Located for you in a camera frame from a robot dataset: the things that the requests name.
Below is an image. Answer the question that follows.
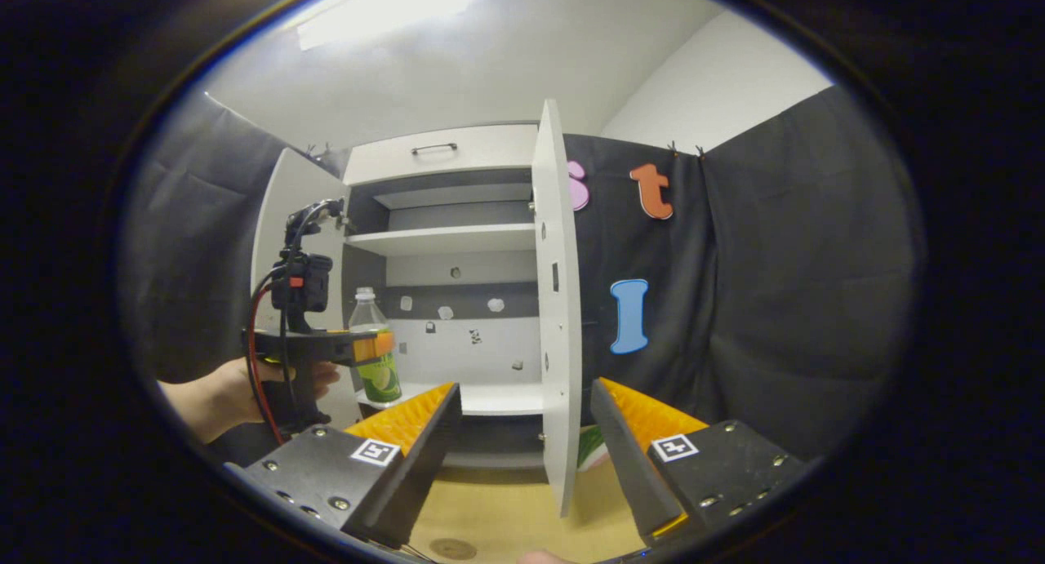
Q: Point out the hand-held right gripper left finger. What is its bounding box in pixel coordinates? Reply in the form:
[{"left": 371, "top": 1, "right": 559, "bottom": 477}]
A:
[{"left": 225, "top": 382, "right": 462, "bottom": 550}]

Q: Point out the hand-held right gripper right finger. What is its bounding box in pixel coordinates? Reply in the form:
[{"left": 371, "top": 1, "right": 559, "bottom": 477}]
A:
[{"left": 590, "top": 378, "right": 809, "bottom": 548}]

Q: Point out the green label clear bottle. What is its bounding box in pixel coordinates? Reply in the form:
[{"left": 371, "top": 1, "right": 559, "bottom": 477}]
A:
[{"left": 349, "top": 286, "right": 402, "bottom": 406}]

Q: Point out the white grey cabinet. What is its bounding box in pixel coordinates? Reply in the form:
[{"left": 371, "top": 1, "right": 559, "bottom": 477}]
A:
[{"left": 341, "top": 123, "right": 546, "bottom": 471}]

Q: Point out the white cabinet shelf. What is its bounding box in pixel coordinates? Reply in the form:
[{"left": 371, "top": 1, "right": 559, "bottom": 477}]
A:
[
  {"left": 345, "top": 224, "right": 537, "bottom": 257},
  {"left": 355, "top": 382, "right": 545, "bottom": 416}
]

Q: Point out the white cabinet drawer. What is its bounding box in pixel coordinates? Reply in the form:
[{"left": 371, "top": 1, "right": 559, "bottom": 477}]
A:
[{"left": 343, "top": 125, "right": 540, "bottom": 185}]

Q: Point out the green white object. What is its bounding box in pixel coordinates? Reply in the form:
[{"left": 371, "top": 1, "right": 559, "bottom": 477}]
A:
[{"left": 578, "top": 424, "right": 609, "bottom": 472}]

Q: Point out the black backdrop cloth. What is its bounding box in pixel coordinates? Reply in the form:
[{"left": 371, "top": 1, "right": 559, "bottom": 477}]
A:
[{"left": 118, "top": 87, "right": 923, "bottom": 467}]

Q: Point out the ceiling light panel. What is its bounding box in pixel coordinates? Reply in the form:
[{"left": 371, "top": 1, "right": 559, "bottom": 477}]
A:
[{"left": 296, "top": 0, "right": 482, "bottom": 51}]

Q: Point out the red cable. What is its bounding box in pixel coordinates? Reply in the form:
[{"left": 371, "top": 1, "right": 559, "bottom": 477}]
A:
[{"left": 247, "top": 282, "right": 287, "bottom": 446}]

